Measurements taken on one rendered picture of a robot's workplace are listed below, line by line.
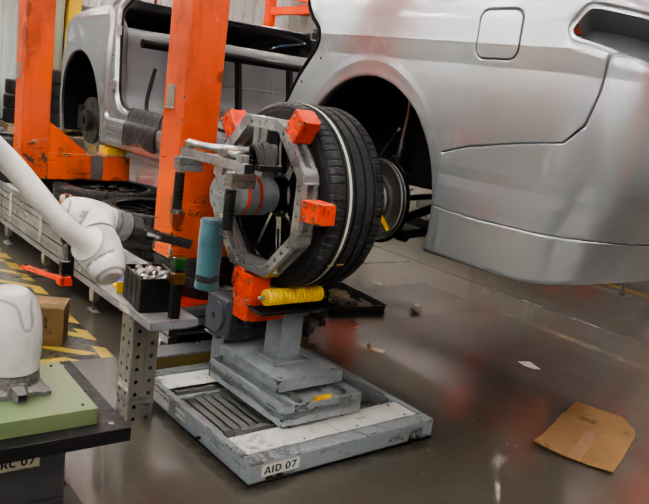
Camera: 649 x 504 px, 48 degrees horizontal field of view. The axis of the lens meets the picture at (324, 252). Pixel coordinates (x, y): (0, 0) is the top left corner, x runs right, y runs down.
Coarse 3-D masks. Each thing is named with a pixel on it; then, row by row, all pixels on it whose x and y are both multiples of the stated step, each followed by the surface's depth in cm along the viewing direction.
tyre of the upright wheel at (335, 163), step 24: (336, 120) 249; (312, 144) 242; (336, 144) 239; (360, 144) 246; (336, 168) 235; (360, 168) 242; (336, 192) 235; (360, 192) 241; (336, 216) 236; (360, 216) 243; (312, 240) 243; (336, 240) 240; (360, 240) 247; (312, 264) 244; (336, 264) 249; (360, 264) 257
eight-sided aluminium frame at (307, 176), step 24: (264, 120) 248; (288, 120) 245; (240, 144) 268; (288, 144) 239; (312, 168) 235; (312, 192) 236; (216, 216) 274; (240, 240) 271; (288, 240) 239; (240, 264) 263; (264, 264) 251; (288, 264) 249
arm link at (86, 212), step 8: (64, 200) 205; (72, 200) 203; (80, 200) 204; (88, 200) 206; (96, 200) 209; (64, 208) 203; (72, 208) 202; (80, 208) 203; (88, 208) 204; (96, 208) 205; (104, 208) 208; (112, 208) 212; (72, 216) 202; (80, 216) 202; (88, 216) 203; (96, 216) 204; (104, 216) 205; (112, 216) 209; (80, 224) 203; (88, 224) 202; (96, 224) 202; (112, 224) 206
